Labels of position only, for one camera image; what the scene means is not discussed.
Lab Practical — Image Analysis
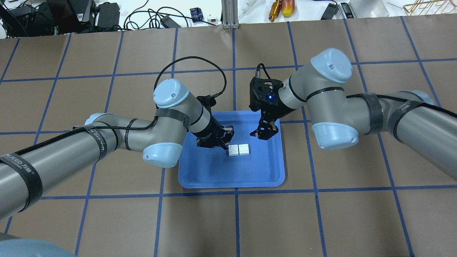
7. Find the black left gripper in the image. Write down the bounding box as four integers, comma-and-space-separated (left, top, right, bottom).
196, 125, 235, 150

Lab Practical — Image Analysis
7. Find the white block robot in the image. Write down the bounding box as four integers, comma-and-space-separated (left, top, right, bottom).
227, 145, 240, 156
238, 143, 250, 156

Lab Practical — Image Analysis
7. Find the aluminium frame post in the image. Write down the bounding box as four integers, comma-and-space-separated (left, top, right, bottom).
221, 0, 240, 29

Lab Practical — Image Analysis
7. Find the mango fruit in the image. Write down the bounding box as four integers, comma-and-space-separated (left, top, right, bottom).
281, 0, 296, 17

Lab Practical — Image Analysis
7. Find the black power adapter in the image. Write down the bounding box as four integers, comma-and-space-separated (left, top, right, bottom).
160, 16, 181, 28

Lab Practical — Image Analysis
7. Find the brass cylinder tool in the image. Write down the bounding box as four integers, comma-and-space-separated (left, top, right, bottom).
268, 0, 281, 22

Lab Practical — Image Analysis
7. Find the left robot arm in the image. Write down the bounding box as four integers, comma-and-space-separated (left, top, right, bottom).
0, 79, 235, 221

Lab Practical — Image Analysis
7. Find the brass wire rack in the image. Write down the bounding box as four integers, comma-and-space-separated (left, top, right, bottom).
402, 0, 457, 16

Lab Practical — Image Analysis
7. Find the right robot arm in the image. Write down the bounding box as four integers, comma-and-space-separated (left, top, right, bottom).
249, 48, 457, 179

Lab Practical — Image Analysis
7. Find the clear plastic lidded box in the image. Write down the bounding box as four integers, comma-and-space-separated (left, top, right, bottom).
348, 0, 390, 18

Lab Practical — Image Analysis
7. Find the blue plastic tray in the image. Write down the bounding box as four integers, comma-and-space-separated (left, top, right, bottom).
178, 110, 286, 189

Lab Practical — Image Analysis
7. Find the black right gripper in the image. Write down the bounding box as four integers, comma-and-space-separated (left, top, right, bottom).
249, 77, 286, 140

